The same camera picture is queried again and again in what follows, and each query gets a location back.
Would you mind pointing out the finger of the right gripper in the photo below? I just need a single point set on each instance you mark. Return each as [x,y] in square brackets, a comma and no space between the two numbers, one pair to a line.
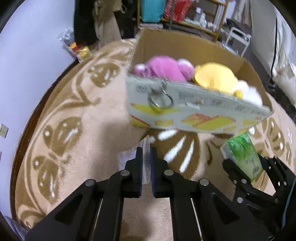
[281,177]
[244,188]

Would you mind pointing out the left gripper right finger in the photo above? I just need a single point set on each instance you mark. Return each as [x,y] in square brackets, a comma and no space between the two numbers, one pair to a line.
[199,211]

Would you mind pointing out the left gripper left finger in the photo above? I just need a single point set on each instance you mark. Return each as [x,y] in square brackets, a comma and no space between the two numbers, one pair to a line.
[94,210]

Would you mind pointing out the green tissue pack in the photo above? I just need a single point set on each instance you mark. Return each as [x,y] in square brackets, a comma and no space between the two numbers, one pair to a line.
[242,152]

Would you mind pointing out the purple plush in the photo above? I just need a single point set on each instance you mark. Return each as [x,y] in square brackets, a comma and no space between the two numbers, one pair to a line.
[127,155]

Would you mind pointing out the white fluffy plush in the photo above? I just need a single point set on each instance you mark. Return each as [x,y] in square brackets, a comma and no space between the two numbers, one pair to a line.
[248,93]

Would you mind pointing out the yellow plush toy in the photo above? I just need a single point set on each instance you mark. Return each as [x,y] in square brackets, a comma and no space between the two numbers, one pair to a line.
[217,77]

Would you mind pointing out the pink plush bear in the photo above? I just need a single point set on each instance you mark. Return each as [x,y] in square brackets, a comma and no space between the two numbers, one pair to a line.
[180,70]

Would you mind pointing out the beige patterned carpet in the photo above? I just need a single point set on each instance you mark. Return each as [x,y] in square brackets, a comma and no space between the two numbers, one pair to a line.
[84,125]

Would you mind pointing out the cardboard box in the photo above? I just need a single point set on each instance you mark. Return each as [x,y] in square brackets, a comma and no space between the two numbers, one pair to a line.
[163,104]

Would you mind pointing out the white rack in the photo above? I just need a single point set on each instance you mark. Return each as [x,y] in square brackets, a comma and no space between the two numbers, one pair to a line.
[240,36]

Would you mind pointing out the yellow metal shelf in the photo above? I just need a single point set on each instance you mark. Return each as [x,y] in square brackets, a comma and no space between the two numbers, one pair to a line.
[203,18]

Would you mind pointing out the wall socket upper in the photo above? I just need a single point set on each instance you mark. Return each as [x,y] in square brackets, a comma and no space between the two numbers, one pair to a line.
[3,130]

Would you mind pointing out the snack bag by wall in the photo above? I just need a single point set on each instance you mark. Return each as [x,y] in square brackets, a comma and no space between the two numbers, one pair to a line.
[80,52]

